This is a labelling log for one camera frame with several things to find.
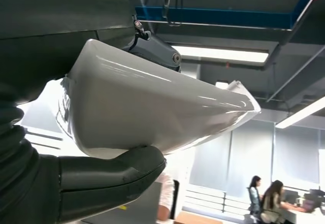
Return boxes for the person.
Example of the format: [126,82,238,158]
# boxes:
[155,171,176,222]
[259,180,307,224]
[247,175,262,216]

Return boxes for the long ceiling light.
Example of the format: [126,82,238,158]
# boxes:
[172,45,270,66]
[274,95,325,130]

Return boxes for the black chair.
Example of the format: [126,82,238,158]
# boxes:
[170,179,180,220]

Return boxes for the brown wooden table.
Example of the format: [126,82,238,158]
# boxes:
[173,211,225,224]

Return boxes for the white office desk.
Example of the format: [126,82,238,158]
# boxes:
[281,205,325,224]

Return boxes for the black hanging ceiling cables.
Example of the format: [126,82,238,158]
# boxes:
[161,0,184,27]

